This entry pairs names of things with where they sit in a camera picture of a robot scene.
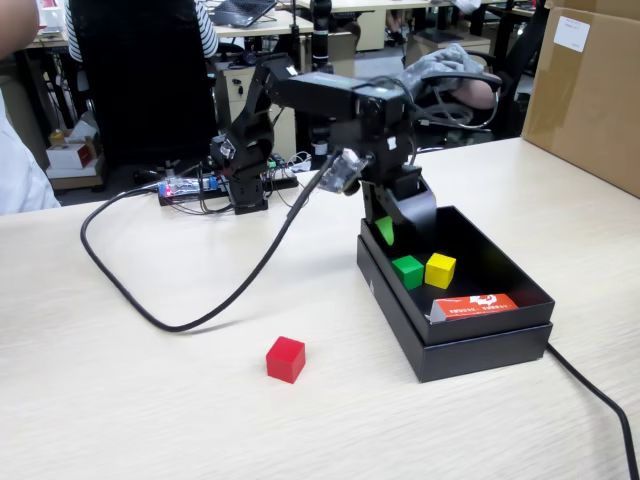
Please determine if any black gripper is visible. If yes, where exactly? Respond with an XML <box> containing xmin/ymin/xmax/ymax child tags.
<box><xmin>360</xmin><ymin>165</ymin><xmax>437</xmax><ymax>247</ymax></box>

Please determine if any green wooden cube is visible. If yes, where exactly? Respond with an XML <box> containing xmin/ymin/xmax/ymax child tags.
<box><xmin>390</xmin><ymin>254</ymin><xmax>425</xmax><ymax>291</ymax></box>

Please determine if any yellow wooden cube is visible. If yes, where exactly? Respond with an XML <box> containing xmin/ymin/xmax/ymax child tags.
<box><xmin>424</xmin><ymin>252</ymin><xmax>458</xmax><ymax>290</ymax></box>

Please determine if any red wooden cube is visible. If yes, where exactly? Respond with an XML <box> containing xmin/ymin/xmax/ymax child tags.
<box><xmin>265</xmin><ymin>335</ymin><xmax>307</xmax><ymax>385</ymax></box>

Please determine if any bare person forearm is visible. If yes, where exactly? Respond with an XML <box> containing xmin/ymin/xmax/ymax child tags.
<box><xmin>0</xmin><ymin>0</ymin><xmax>40</xmax><ymax>61</ymax></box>

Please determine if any black cardboard box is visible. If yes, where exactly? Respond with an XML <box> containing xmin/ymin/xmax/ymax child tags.
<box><xmin>359</xmin><ymin>203</ymin><xmax>557</xmax><ymax>347</ymax></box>

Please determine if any black open box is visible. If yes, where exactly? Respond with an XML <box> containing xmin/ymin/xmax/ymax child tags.
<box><xmin>355</xmin><ymin>234</ymin><xmax>554</xmax><ymax>384</ymax></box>

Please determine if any large brown cardboard box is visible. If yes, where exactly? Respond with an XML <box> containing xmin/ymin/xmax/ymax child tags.
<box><xmin>520</xmin><ymin>0</ymin><xmax>640</xmax><ymax>199</ymax></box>

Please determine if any red and white carton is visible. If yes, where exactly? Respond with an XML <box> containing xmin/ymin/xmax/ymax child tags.
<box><xmin>424</xmin><ymin>292</ymin><xmax>520</xmax><ymax>325</ymax></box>

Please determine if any black board with coloured connectors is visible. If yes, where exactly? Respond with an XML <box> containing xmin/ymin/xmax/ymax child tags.
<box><xmin>267</xmin><ymin>152</ymin><xmax>301</xmax><ymax>190</ymax></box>

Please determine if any beige plain cabinet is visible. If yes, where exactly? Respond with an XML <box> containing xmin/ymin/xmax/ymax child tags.
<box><xmin>327</xmin><ymin>29</ymin><xmax>359</xmax><ymax>79</ymax></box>

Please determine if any thick black stand pole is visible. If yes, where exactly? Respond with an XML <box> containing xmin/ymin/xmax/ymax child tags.
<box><xmin>309</xmin><ymin>0</ymin><xmax>334</xmax><ymax>159</ymax></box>

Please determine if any beige drawer cabinet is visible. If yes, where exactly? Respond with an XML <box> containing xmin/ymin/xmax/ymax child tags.
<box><xmin>219</xmin><ymin>62</ymin><xmax>297</xmax><ymax>161</ymax></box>

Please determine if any motor controller board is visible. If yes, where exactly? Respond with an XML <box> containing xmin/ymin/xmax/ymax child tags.
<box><xmin>157</xmin><ymin>174</ymin><xmax>224</xmax><ymax>207</ymax></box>

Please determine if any thin black stand pole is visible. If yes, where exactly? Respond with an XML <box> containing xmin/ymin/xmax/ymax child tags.
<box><xmin>291</xmin><ymin>0</ymin><xmax>301</xmax><ymax>64</ymax></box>

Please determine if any black headset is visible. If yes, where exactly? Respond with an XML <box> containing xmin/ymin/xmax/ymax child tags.
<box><xmin>227</xmin><ymin>49</ymin><xmax>261</xmax><ymax>69</ymax></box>

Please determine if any light wood office desk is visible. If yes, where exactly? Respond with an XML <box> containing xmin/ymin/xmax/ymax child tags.
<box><xmin>209</xmin><ymin>7</ymin><xmax>316</xmax><ymax>40</ymax></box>

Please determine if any white paper label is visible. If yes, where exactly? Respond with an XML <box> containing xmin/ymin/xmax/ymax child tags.
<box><xmin>553</xmin><ymin>15</ymin><xmax>591</xmax><ymax>54</ymax></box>

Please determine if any black laptop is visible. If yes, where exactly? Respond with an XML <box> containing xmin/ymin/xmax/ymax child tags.
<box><xmin>208</xmin><ymin>0</ymin><xmax>279</xmax><ymax>29</ymax></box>

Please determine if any person in striped shirt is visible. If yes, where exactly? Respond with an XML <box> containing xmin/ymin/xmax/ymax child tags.
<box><xmin>63</xmin><ymin>0</ymin><xmax>220</xmax><ymax>64</ymax></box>

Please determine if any black mesh office chair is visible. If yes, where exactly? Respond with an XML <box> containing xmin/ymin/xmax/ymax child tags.
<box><xmin>67</xmin><ymin>0</ymin><xmax>219</xmax><ymax>176</ymax></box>

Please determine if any small white red carton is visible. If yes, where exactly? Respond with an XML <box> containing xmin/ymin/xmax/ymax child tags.
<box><xmin>45</xmin><ymin>143</ymin><xmax>97</xmax><ymax>171</ymax></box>

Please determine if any person in white shirt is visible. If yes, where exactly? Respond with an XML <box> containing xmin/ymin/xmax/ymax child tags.
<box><xmin>0</xmin><ymin>89</ymin><xmax>61</xmax><ymax>216</ymax></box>

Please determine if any small wrist camera board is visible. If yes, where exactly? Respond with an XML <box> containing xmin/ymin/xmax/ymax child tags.
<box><xmin>317</xmin><ymin>148</ymin><xmax>364</xmax><ymax>196</ymax></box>

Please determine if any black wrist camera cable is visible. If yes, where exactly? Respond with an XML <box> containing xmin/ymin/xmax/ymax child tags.
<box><xmin>79</xmin><ymin>149</ymin><xmax>341</xmax><ymax>334</ymax></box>

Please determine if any thick black cable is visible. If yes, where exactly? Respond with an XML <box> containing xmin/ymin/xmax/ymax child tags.
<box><xmin>544</xmin><ymin>342</ymin><xmax>640</xmax><ymax>480</ymax></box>

